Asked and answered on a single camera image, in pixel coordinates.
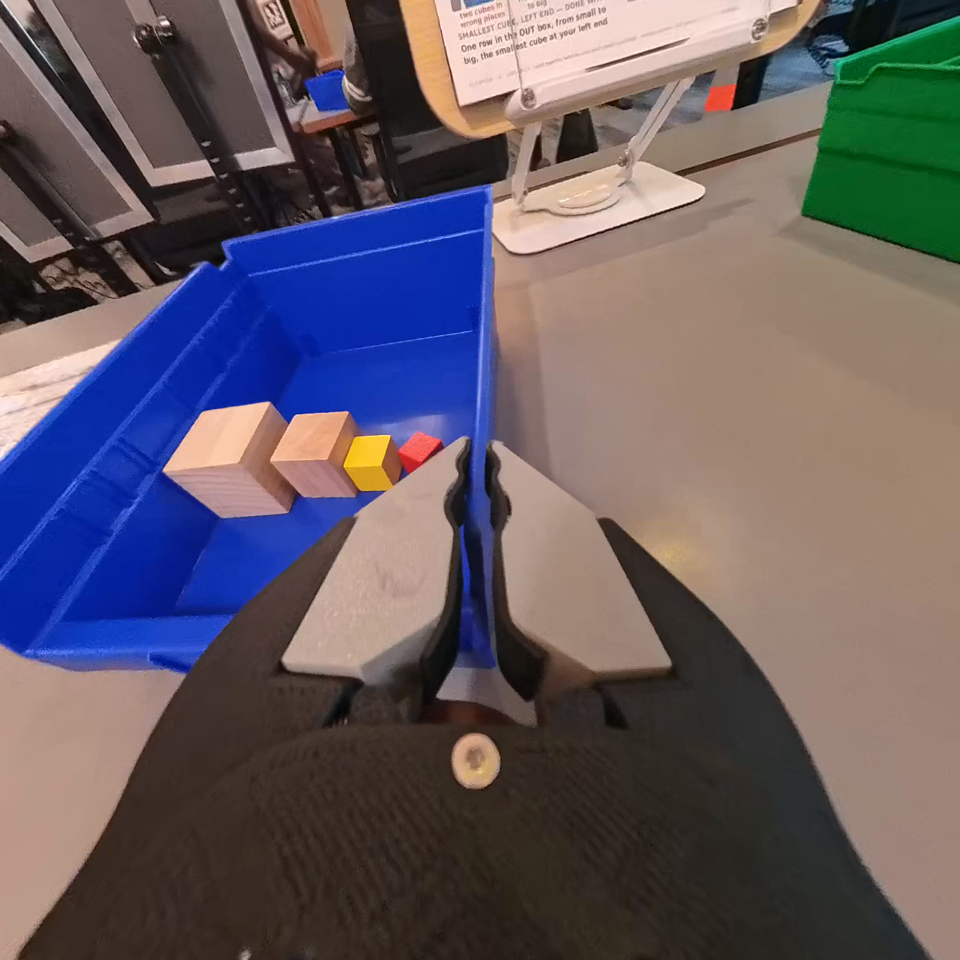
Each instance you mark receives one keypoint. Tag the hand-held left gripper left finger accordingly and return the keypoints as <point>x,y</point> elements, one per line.
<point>375,592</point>

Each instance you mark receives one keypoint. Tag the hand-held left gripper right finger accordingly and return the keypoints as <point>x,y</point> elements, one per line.
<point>577,592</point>

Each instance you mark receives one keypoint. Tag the yellow cube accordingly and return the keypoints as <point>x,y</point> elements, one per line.
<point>369,465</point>

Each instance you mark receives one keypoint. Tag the medium wooden cube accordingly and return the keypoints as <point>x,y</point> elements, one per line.
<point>315,457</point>

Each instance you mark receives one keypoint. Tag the small red cube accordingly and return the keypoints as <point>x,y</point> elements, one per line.
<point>418,450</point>

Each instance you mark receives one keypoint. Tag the large light wooden cube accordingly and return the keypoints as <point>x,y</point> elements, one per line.
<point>225,465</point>

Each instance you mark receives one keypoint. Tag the large blue plastic bin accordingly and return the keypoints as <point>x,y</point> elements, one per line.
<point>360,300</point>

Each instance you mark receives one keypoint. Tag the green plastic bin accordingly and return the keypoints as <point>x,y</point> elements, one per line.
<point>885,165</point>

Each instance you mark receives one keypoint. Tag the small wooden side table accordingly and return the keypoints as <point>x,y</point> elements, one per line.
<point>330,120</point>

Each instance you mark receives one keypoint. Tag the small blue bin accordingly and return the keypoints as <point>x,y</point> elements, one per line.
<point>324,90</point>

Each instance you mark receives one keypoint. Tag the orange floor marker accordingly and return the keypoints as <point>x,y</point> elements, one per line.
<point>721,97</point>

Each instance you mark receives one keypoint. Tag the grey metal-framed panel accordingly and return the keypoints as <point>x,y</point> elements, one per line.
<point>45,172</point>
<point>217,75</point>

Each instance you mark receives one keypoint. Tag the instruction sheet stand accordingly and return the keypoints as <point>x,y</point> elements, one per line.
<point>600,45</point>

